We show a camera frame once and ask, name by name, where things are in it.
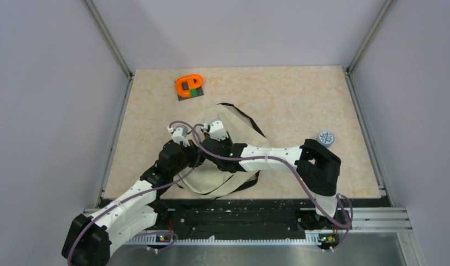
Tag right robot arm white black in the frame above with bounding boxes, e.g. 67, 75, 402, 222
198, 139, 341, 219

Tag beige canvas backpack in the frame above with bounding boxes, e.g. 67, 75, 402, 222
177, 103, 270, 199

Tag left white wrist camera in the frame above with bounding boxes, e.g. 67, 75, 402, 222
167, 125, 190, 147

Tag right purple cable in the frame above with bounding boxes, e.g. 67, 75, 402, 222
191, 123, 354, 252

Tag purple cable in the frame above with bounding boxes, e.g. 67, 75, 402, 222
191, 123, 354, 252
66, 121, 204, 266

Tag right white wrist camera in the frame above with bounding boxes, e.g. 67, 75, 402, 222
202, 119, 229, 141

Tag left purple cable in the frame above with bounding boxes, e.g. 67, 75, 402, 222
66, 121, 204, 266

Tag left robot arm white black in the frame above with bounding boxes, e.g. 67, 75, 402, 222
62, 141, 200, 265

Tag aluminium frame rails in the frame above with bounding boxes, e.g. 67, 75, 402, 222
69, 207, 424, 266

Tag orange toy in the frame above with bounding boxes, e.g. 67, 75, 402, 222
175, 74, 204, 101

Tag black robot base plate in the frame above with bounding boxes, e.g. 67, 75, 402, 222
131, 197, 391, 243

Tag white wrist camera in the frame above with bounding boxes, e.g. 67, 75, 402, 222
202, 119, 229, 141
167, 125, 190, 147

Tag blue patterned tape roll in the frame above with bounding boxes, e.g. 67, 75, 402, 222
316, 131, 335, 147

